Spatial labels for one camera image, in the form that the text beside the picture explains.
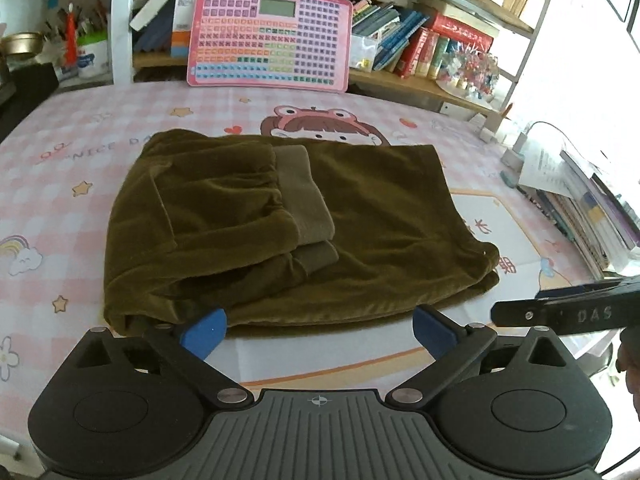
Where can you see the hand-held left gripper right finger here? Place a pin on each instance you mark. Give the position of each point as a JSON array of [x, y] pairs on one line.
[[432, 332]]

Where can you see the pink toy keyboard tablet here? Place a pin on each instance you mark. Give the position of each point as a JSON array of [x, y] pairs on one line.
[[225, 60]]

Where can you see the orange and white box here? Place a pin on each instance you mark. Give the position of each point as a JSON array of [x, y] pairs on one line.
[[182, 25]]

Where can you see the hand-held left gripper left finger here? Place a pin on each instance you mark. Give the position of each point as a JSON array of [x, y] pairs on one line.
[[205, 332]]

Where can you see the white bookshelf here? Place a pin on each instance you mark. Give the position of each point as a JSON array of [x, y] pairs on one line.
[[122, 20]]

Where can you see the thick red book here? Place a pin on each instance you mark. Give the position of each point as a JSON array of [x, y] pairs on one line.
[[460, 32]]

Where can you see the stack of books and notebooks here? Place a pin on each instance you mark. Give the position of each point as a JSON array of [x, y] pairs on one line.
[[590, 220]]

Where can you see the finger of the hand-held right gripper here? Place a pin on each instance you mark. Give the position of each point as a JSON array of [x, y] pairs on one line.
[[575, 316], [600, 288]]

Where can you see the white pen tub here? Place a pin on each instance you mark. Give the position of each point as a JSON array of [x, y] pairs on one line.
[[92, 57]]

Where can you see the white charger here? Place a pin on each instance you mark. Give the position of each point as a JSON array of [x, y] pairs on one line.
[[515, 152]]

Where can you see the white paper sheet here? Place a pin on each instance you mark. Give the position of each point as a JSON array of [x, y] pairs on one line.
[[542, 167]]

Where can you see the olive brown velvet pants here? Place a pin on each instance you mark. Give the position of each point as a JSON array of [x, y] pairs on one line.
[[375, 235]]

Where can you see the teal eraser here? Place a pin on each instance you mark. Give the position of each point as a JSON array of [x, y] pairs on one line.
[[510, 179]]

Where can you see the black bag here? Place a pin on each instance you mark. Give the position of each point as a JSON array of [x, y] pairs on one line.
[[25, 95]]

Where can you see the gold metal bowl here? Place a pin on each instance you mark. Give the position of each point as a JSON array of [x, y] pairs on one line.
[[22, 44]]

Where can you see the row of shelf books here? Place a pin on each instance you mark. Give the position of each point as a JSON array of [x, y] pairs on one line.
[[390, 35]]

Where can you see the group of small colourful figurines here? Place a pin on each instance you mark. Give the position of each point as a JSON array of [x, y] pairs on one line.
[[472, 72]]

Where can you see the pink checked printed mat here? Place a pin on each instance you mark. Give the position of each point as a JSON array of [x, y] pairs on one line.
[[75, 160]]

